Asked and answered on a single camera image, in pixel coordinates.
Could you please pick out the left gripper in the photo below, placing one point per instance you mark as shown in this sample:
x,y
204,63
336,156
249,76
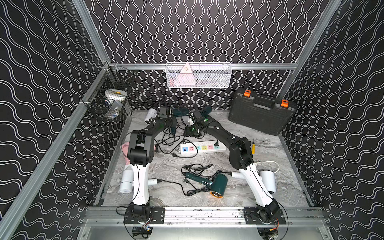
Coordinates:
x,y
173,112

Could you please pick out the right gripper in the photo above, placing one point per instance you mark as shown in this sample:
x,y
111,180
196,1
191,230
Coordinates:
x,y
187,133

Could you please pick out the white multicolour power strip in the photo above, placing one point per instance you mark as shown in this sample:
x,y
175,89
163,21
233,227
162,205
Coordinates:
x,y
202,147

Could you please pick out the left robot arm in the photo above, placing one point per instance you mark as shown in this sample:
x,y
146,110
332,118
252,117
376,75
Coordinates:
x,y
146,138

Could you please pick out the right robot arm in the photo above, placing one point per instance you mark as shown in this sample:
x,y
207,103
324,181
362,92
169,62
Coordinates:
x,y
241,159

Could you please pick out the green dryer back left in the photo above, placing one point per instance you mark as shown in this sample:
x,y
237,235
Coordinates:
x,y
181,112

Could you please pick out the white dryer at back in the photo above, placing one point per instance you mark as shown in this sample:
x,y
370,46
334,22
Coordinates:
x,y
151,115

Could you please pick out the white dryer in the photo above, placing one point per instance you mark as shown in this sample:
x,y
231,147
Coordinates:
x,y
267,178
151,115
128,181

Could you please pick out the green dryer back right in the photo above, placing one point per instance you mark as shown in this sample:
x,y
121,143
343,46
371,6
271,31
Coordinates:
x,y
207,109

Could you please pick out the pink triangular item in basket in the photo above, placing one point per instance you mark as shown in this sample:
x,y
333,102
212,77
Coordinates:
x,y
185,78

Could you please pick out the pink hair dryer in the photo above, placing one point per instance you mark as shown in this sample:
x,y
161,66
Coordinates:
x,y
124,148

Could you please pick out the green dryer in front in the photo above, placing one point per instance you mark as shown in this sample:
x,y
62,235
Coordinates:
x,y
216,186

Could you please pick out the black plastic tool case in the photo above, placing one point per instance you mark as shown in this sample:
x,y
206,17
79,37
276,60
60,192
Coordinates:
x,y
261,113

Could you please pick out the white dryer front left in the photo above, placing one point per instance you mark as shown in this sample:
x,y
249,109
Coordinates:
x,y
128,181

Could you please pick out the white dryer front right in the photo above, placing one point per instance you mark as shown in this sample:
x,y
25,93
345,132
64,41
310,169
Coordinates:
x,y
267,178

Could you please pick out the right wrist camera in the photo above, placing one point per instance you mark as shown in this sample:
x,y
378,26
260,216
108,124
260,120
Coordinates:
x,y
190,120

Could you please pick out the white wire wall basket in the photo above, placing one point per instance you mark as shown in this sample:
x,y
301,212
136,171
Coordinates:
x,y
207,75

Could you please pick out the yellow handled screwdriver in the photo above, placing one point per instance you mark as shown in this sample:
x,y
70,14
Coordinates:
x,y
253,147

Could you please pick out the black wire mesh basket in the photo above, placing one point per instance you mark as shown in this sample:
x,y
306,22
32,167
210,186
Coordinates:
x,y
110,100

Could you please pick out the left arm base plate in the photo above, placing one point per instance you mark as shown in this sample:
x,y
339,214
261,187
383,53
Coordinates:
x,y
150,216

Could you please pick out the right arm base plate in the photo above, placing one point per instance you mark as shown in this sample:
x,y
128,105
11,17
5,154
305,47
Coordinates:
x,y
257,216

